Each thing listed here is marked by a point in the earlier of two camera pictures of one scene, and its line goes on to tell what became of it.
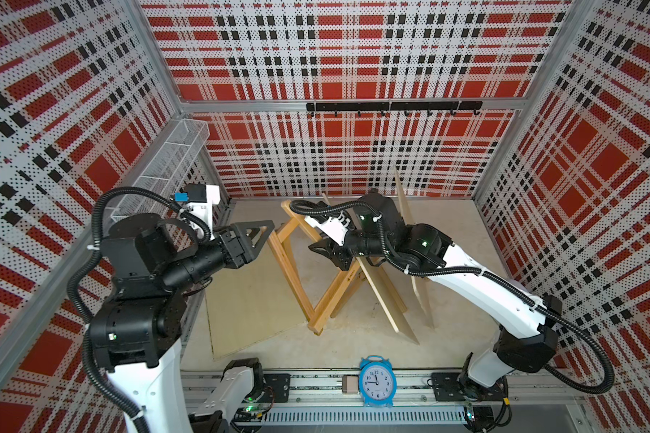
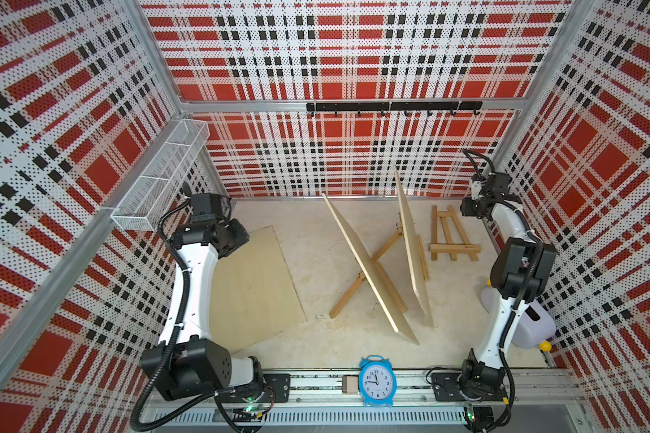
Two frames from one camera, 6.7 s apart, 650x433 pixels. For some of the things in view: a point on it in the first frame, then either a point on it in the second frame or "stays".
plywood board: [390, 299] stays
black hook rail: [394, 105] stays
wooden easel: [357, 281] stays
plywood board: [251, 302] stays
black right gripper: [335, 253] → [465, 207]
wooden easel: [316, 322] → [450, 248]
